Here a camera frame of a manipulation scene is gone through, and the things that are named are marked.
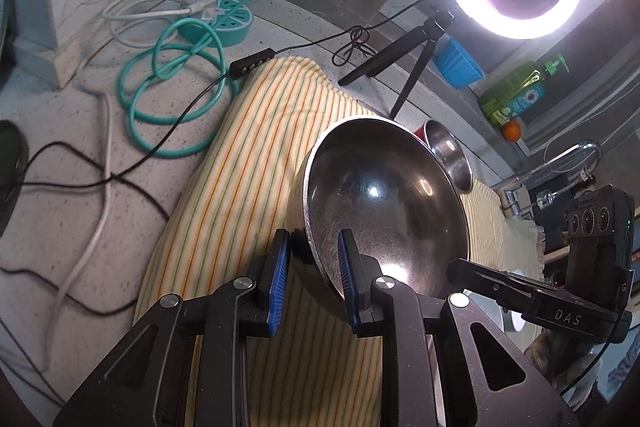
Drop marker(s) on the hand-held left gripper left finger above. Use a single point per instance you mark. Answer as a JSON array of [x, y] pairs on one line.
[[277, 282]]

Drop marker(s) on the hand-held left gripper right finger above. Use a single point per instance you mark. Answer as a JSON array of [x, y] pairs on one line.
[[347, 287]]

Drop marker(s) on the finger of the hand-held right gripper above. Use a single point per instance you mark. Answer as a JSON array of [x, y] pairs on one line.
[[485, 279]]

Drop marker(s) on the plain white deep plate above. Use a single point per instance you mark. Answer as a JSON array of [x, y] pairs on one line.
[[482, 304]]

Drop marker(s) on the small light blue bowl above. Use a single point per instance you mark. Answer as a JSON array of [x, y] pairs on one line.
[[520, 326]]

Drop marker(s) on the large steel bowl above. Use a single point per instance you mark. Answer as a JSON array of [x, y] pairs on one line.
[[380, 207]]

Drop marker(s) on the small red steel bowl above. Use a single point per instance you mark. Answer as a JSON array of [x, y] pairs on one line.
[[450, 152]]

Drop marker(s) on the person's right hand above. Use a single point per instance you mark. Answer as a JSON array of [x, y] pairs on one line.
[[550, 357]]

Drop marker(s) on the chrome faucet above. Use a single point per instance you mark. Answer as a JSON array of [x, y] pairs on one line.
[[512, 197]]

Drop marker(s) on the yellow striped cloth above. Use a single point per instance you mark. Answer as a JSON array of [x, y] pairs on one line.
[[250, 157]]

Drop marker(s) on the orange fruit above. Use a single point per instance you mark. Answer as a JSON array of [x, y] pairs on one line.
[[512, 132]]

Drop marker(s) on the green dish soap bottle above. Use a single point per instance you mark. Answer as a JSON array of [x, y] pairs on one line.
[[515, 97]]

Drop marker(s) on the blue ribbed cup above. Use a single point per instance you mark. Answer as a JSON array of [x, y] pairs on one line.
[[457, 64]]

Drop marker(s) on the black tripod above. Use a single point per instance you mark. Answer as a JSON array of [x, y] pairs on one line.
[[380, 59]]

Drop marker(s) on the teal round power strip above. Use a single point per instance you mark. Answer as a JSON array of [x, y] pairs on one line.
[[225, 19]]

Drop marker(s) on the dark green round object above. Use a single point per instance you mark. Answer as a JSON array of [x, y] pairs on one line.
[[10, 172]]

